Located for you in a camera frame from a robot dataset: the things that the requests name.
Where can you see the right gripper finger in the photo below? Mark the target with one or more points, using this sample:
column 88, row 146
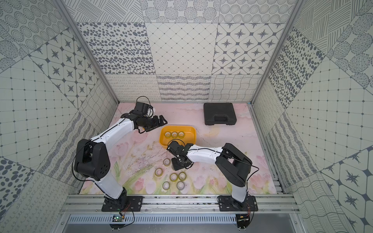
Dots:
column 177, row 165
column 173, row 147

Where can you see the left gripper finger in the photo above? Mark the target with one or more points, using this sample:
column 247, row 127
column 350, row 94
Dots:
column 152, row 127
column 162, row 121

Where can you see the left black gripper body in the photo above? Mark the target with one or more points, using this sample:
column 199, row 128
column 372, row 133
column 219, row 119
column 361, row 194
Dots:
column 154, row 122

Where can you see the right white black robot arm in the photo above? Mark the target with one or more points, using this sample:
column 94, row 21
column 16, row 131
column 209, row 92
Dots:
column 232, row 163

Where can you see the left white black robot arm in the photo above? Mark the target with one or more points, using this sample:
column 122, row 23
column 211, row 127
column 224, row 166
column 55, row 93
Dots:
column 92, row 159

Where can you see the yellow plastic storage box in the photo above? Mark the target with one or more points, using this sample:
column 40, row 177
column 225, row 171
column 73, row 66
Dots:
column 190, row 135

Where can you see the black plastic tool case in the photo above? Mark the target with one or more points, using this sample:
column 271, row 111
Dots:
column 219, row 113

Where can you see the left green circuit board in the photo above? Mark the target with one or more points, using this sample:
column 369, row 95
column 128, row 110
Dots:
column 117, row 222

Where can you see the right circuit board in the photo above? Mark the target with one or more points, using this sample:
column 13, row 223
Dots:
column 243, row 221

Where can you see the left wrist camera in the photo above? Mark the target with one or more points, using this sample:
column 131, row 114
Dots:
column 143, row 109

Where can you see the aluminium mounting rail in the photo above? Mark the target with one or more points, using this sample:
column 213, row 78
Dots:
column 183, row 204

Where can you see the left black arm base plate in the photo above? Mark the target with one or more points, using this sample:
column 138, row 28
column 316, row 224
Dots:
column 124, row 203

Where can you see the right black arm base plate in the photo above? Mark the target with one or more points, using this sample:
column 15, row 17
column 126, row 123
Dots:
column 227, row 203

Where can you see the white slotted cable duct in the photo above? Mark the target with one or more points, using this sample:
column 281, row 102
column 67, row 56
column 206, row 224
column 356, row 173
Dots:
column 156, row 219

